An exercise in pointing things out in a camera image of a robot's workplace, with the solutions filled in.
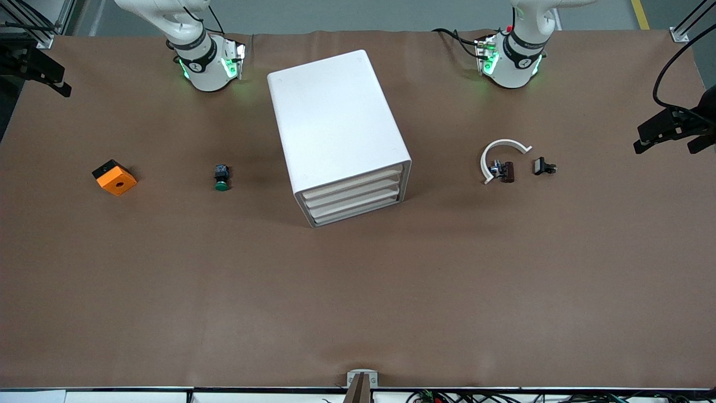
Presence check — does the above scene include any orange block with hole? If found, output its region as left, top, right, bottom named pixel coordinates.
left=92, top=159, right=138, bottom=196

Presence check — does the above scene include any white curved pipe clamp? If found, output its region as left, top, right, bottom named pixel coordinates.
left=481, top=139, right=533, bottom=185

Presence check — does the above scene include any brown table mat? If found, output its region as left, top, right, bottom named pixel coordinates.
left=0, top=29, right=716, bottom=390

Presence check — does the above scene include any aluminium frame post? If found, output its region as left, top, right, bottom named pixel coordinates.
left=0, top=0, right=56, bottom=50
left=670, top=0, right=716, bottom=44

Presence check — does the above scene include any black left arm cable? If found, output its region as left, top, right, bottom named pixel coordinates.
left=652, top=22, right=716, bottom=114

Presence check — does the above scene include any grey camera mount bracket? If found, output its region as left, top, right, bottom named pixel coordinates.
left=344, top=369, right=379, bottom=403

